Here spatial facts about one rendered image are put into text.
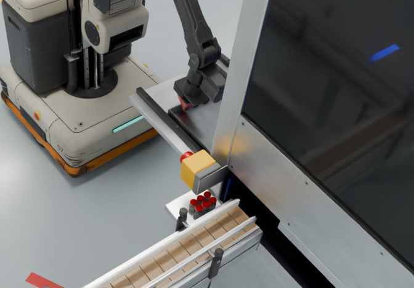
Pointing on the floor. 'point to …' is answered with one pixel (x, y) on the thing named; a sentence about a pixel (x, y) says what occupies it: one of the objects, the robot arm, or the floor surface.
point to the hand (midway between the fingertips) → (185, 108)
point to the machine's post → (241, 71)
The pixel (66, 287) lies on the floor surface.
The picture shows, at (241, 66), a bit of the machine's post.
